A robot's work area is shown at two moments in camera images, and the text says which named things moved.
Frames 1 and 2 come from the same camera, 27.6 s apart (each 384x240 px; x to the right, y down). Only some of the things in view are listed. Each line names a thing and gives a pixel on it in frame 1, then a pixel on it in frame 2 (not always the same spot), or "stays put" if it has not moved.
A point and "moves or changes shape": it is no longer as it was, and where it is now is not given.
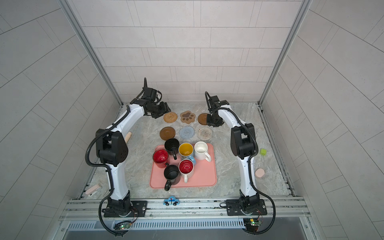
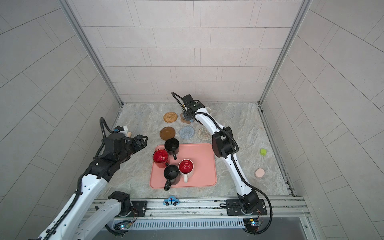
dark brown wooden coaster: (167, 133) stays put
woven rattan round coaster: (170, 117) stays put
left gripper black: (164, 109) to (135, 142)
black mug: (172, 145) stays put
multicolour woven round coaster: (205, 133) stays put
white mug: (200, 151) moves or changes shape
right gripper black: (210, 122) to (187, 115)
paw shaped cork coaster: (187, 117) stays put
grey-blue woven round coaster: (187, 132) stays put
